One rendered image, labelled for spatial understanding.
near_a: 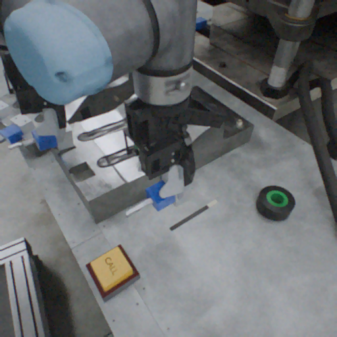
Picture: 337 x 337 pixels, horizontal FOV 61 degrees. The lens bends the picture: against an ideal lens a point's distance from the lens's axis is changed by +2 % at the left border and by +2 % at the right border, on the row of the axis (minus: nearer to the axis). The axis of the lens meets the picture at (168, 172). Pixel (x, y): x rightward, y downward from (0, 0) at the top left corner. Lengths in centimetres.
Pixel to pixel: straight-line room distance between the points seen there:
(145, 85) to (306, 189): 55
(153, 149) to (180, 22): 17
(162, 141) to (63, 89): 20
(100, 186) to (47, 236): 109
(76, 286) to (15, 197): 71
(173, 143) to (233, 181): 37
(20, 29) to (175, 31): 14
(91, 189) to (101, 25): 42
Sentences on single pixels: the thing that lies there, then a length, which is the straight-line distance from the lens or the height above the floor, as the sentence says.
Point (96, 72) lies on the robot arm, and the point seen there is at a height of 124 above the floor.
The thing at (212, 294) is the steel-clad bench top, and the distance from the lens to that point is 60.
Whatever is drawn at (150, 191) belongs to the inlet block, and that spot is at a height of 95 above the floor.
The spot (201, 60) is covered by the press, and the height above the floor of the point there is 79.
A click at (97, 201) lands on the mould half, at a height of 87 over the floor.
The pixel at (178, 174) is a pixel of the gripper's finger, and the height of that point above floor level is 101.
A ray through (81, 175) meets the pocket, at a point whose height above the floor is 86.
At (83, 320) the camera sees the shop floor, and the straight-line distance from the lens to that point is 145.
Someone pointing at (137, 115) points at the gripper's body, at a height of 114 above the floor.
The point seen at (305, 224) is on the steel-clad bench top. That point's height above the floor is 80.
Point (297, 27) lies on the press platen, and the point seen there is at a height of 103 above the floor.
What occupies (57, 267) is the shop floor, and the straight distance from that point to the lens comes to 158.
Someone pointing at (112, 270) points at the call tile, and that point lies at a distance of 58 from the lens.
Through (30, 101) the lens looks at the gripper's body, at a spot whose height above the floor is 106.
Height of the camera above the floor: 136
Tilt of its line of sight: 48 degrees down
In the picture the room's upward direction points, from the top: straight up
